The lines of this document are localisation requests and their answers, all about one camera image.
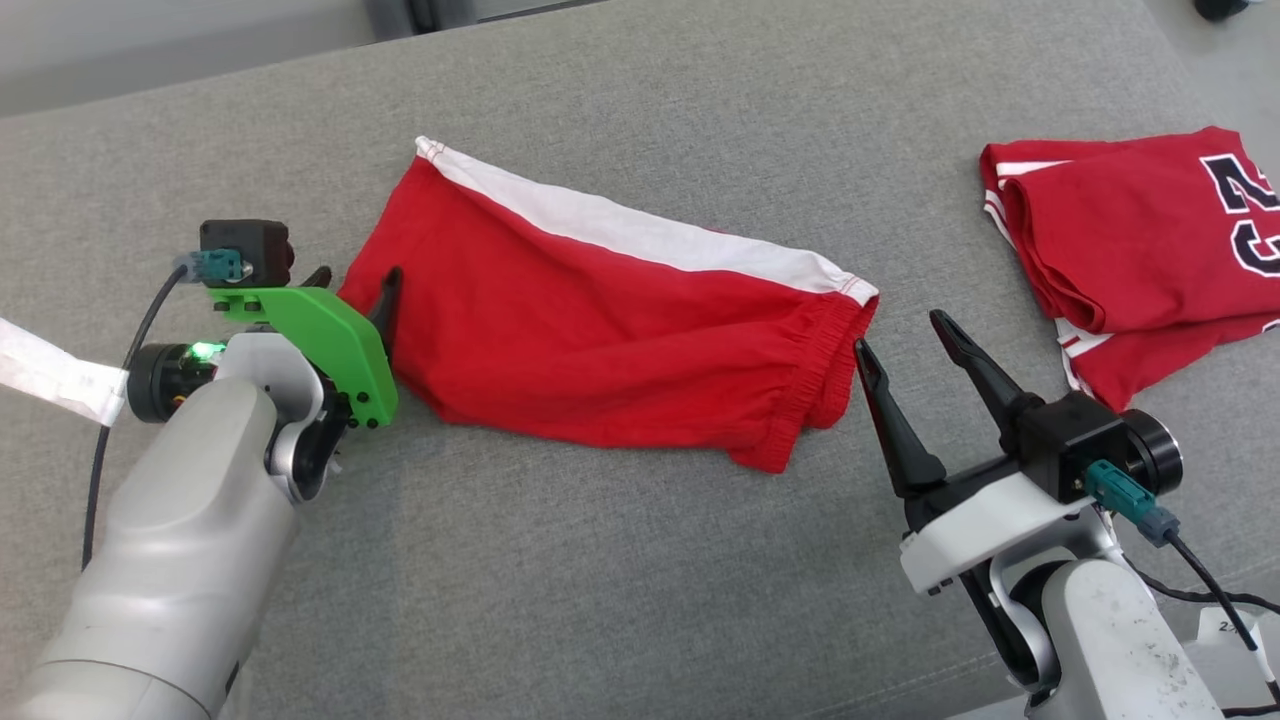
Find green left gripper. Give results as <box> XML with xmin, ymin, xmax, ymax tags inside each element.
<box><xmin>210</xmin><ymin>265</ymin><xmax>404</xmax><ymax>429</ymax></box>

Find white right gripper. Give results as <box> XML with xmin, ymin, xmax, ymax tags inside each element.
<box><xmin>853</xmin><ymin>309</ymin><xmax>1102</xmax><ymax>599</ymax></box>

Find red white basketball jersey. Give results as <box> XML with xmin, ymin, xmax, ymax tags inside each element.
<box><xmin>979</xmin><ymin>125</ymin><xmax>1280</xmax><ymax>413</ymax></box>

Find red white shorts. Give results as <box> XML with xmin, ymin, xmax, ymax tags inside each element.
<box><xmin>337</xmin><ymin>136</ymin><xmax>881</xmax><ymax>475</ymax></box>

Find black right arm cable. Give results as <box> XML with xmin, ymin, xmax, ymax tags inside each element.
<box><xmin>1085</xmin><ymin>460</ymin><xmax>1280</xmax><ymax>720</ymax></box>

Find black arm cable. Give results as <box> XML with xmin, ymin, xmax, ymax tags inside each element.
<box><xmin>1085</xmin><ymin>460</ymin><xmax>1280</xmax><ymax>720</ymax></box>
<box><xmin>82</xmin><ymin>250</ymin><xmax>246</xmax><ymax>573</ymax></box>

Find grey partition frame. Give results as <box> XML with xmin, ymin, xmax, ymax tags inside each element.
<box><xmin>405</xmin><ymin>0</ymin><xmax>481</xmax><ymax>31</ymax></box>

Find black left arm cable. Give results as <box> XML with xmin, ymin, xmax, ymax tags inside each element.
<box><xmin>82</xmin><ymin>250</ymin><xmax>246</xmax><ymax>573</ymax></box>

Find white tape tag left cable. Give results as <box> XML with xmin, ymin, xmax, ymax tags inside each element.
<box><xmin>0</xmin><ymin>317</ymin><xmax>131</xmax><ymax>428</ymax></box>

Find white label tag right cable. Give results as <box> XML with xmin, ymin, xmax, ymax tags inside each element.
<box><xmin>1195</xmin><ymin>605</ymin><xmax>1280</xmax><ymax>706</ymax></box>

